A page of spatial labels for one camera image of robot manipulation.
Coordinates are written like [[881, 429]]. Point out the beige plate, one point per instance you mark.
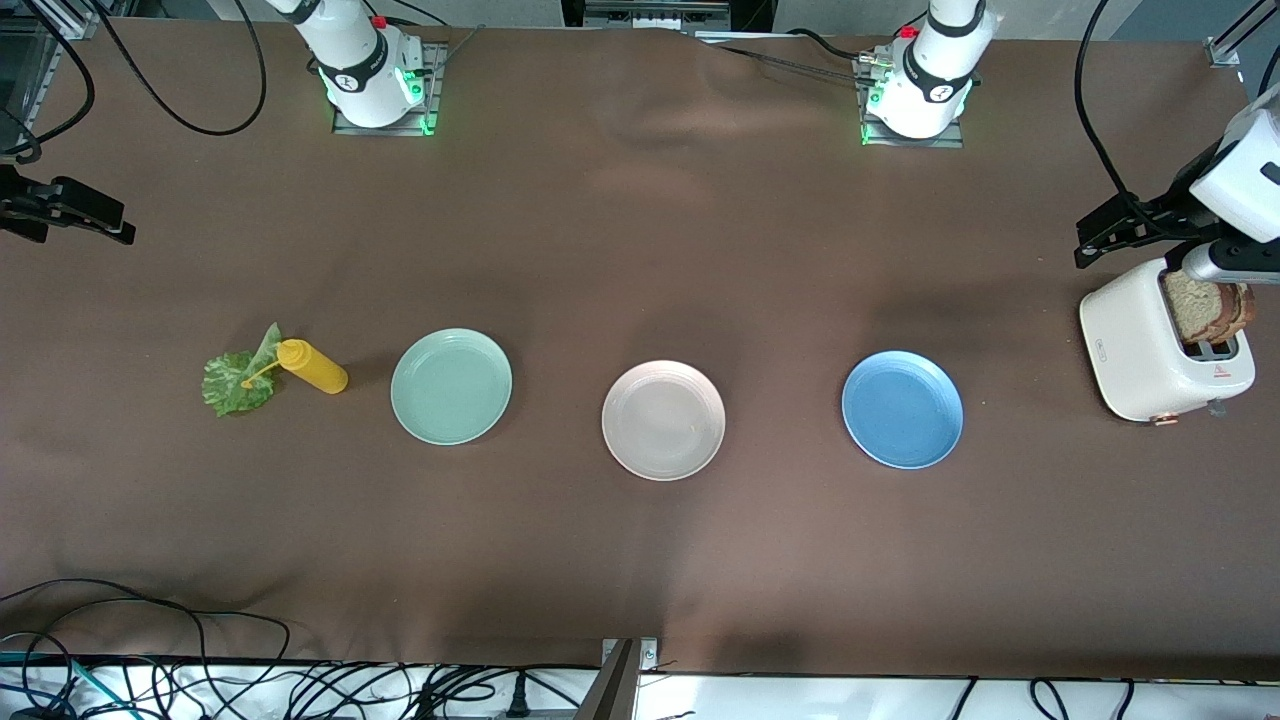
[[663, 420]]

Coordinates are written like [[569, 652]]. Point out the green plate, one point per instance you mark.
[[450, 385]]

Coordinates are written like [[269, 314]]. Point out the brown bread slice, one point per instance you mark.
[[1240, 310], [1190, 305]]

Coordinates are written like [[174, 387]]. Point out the thin grey rod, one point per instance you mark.
[[460, 48]]

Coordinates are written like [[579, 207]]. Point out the grey power strip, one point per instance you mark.
[[650, 12]]

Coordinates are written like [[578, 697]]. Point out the white toaster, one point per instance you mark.
[[1130, 350]]

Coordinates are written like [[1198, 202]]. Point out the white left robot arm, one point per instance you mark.
[[930, 80]]

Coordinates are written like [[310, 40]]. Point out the black power plug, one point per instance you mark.
[[517, 700]]

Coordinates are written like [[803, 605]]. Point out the brown tablecloth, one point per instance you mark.
[[640, 250]]

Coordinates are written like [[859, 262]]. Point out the silver metal bracket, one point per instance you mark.
[[648, 655]]

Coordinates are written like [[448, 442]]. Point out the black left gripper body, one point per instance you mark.
[[1176, 205]]

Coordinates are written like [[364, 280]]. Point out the green lettuce leaf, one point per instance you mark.
[[235, 390]]

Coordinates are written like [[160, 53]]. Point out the dark grey post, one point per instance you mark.
[[615, 690]]

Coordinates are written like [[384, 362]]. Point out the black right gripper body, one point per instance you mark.
[[22, 203]]

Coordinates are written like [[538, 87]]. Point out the yellow mustard squeeze bottle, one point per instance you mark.
[[315, 368]]

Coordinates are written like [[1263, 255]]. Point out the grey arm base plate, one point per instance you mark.
[[950, 141], [432, 75]]

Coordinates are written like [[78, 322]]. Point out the aluminium frame profile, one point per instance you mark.
[[1222, 50], [75, 20]]

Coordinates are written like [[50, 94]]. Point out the blue plate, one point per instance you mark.
[[902, 410]]

